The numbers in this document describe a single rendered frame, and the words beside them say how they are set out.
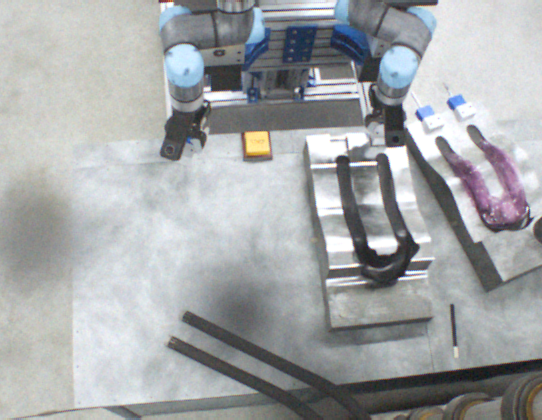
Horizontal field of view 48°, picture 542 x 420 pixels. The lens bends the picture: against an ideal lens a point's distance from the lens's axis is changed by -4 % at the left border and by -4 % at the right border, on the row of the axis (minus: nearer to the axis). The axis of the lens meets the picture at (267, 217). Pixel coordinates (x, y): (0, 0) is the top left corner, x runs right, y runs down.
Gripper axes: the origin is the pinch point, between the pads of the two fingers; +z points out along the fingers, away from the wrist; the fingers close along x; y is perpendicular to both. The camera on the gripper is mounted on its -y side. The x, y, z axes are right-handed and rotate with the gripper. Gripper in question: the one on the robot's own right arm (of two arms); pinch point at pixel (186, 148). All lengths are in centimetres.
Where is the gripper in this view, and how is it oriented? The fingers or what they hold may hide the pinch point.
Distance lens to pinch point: 157.8
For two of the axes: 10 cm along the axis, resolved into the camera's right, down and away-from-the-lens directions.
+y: 3.6, -8.6, 3.6
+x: -9.3, -3.6, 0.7
